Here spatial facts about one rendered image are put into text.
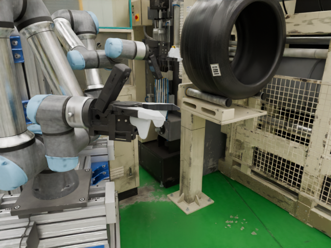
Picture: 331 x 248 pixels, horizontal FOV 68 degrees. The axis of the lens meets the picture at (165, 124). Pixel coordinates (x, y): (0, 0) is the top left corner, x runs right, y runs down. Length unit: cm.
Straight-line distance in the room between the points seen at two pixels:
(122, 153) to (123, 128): 131
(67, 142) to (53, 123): 6
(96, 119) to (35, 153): 25
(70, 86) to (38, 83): 31
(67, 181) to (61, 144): 28
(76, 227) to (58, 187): 17
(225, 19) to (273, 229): 138
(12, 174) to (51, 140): 14
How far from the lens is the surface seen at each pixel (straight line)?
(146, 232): 178
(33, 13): 77
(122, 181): 195
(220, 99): 132
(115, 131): 54
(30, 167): 76
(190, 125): 168
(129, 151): 187
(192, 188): 191
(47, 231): 100
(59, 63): 75
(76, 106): 58
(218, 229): 183
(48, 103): 63
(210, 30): 119
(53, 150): 65
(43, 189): 90
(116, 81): 54
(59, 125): 63
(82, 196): 89
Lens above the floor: 121
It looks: 19 degrees down
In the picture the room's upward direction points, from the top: straight up
